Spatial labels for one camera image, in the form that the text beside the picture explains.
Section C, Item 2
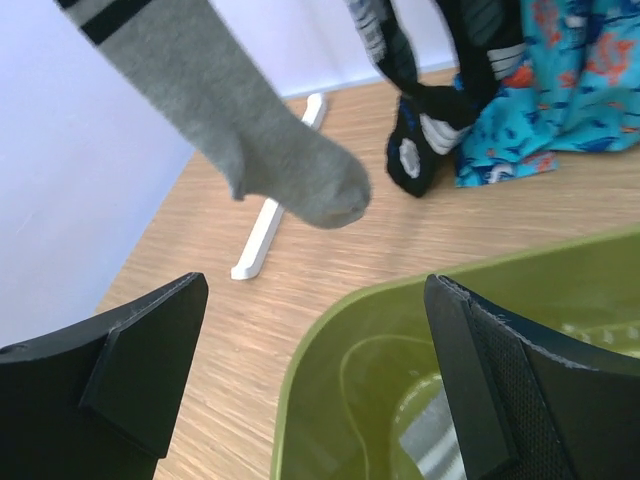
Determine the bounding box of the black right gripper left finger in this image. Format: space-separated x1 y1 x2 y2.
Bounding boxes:
1 273 209 480

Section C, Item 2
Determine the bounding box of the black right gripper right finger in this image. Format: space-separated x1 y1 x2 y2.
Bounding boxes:
424 275 639 479

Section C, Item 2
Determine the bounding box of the green plastic basket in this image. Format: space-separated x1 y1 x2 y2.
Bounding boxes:
270 228 639 479

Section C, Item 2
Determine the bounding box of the white clothes rack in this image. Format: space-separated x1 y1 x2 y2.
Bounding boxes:
229 92 328 282

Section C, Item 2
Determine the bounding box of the black sock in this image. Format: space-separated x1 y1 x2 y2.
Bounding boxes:
346 0 477 198
437 0 524 108

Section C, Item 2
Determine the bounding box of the blue patterned sock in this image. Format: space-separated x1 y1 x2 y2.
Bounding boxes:
455 1 639 187

